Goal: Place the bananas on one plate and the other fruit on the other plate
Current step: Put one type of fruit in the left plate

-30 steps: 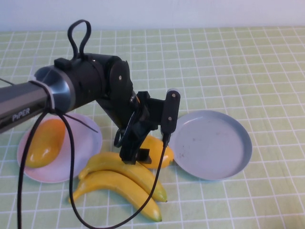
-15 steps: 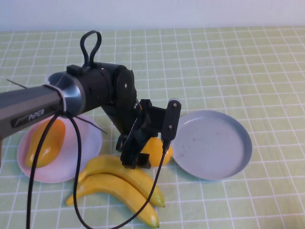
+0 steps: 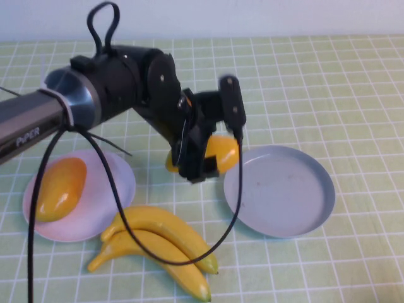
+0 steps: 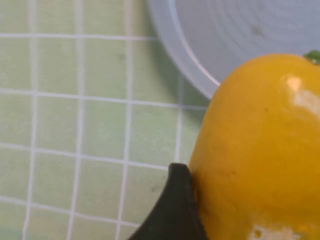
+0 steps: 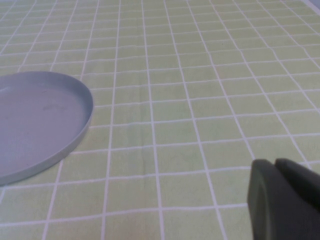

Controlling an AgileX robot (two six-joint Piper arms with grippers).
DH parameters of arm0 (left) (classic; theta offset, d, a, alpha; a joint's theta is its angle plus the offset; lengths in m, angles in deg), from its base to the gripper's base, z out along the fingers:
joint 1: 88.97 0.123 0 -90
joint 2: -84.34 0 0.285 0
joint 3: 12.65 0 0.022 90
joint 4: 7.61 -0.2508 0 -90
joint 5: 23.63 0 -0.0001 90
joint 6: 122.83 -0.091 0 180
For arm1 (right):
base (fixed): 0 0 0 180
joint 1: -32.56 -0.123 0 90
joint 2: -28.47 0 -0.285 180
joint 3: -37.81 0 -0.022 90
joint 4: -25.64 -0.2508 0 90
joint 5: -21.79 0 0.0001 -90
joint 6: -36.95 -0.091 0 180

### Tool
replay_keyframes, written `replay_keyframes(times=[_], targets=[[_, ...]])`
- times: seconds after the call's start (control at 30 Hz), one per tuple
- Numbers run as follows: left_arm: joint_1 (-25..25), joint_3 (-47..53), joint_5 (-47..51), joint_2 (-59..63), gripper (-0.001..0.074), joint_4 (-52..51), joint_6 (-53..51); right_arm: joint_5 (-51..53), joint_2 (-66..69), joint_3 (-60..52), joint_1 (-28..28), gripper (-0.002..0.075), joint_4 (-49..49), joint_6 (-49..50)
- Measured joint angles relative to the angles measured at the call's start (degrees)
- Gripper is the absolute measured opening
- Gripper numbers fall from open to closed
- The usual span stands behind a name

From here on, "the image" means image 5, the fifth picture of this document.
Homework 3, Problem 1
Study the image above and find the blue-grey round plate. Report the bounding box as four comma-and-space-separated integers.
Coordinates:
0, 71, 95, 187

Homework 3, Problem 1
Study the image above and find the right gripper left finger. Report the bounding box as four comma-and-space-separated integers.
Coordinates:
246, 158, 320, 240

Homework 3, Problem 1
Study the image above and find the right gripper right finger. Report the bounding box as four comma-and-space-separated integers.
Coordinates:
274, 157, 320, 216

